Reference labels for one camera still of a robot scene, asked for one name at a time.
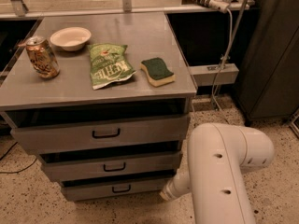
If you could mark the crushed gold soda can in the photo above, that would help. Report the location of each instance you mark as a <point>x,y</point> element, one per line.
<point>42,57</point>

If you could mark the white paper bowl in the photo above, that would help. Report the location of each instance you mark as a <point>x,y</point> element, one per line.
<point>71,38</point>

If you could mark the grey metal bracket beam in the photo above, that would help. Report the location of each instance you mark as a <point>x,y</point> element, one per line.
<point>208,75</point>

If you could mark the grey drawer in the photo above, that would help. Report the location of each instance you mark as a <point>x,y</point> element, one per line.
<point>110,133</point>
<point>117,188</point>
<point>122,165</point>

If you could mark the grey metal drawer cabinet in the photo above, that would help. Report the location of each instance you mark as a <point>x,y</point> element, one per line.
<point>114,119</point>

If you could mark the grey top drawer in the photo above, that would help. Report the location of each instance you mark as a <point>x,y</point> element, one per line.
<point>110,133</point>

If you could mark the grey metal shelf rail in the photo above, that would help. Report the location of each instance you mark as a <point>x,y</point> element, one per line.
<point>93,3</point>

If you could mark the white round plug adapter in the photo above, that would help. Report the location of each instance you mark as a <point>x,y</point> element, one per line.
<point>219,5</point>

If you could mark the green yellow sponge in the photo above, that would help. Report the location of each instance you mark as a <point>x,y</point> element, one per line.
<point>157,72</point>

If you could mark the grey middle drawer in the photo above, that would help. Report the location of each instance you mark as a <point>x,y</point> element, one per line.
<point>122,165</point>

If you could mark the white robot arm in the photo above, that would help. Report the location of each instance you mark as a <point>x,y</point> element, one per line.
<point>218,155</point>

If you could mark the grey bottom drawer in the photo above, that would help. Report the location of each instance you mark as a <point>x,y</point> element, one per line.
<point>117,188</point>

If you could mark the dark cabinet on right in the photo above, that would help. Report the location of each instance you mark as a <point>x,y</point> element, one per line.
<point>267,86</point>

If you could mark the green chip bag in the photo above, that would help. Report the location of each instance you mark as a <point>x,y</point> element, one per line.
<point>108,64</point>

